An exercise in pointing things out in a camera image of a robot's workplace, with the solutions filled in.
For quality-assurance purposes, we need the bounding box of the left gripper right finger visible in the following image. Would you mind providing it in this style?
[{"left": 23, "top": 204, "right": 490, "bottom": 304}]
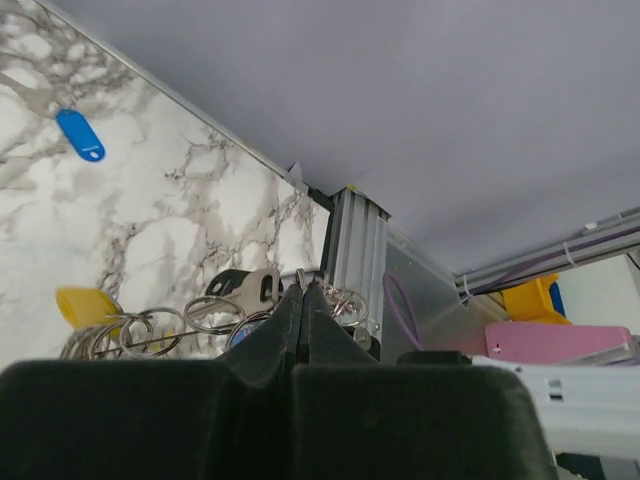
[{"left": 290, "top": 285, "right": 557, "bottom": 479}]

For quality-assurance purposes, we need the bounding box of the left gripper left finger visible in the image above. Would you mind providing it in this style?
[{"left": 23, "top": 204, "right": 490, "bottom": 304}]
[{"left": 1, "top": 286, "right": 303, "bottom": 479}]

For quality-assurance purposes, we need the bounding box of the round metal keyring disc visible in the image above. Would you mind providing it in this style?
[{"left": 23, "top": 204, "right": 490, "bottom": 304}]
[{"left": 59, "top": 267, "right": 374, "bottom": 361}]

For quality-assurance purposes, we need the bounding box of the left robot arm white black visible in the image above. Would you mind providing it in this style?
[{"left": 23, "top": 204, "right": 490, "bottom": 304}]
[{"left": 1, "top": 285, "right": 639, "bottom": 479}]

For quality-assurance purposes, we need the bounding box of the blue key tag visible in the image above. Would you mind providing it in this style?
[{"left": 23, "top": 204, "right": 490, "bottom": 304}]
[
  {"left": 55, "top": 109, "right": 106, "bottom": 162},
  {"left": 225, "top": 320, "right": 264, "bottom": 351}
]

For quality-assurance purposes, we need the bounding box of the yellow key tag upper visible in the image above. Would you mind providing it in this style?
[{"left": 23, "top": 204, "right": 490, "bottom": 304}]
[{"left": 55, "top": 286, "right": 122, "bottom": 331}]

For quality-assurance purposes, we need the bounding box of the pink flat box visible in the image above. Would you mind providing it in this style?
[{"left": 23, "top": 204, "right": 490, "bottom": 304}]
[{"left": 485, "top": 322, "right": 633, "bottom": 365}]

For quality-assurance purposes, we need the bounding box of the yellow blue bin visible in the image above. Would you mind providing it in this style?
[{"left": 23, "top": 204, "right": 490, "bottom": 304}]
[{"left": 501, "top": 274, "right": 571, "bottom": 325}]

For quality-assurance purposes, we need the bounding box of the blue key tag far right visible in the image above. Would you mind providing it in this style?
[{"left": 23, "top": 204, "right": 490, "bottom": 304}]
[{"left": 55, "top": 109, "right": 106, "bottom": 162}]

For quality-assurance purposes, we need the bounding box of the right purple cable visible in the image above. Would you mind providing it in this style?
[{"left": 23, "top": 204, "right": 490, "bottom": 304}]
[{"left": 382, "top": 272, "right": 426, "bottom": 351}]

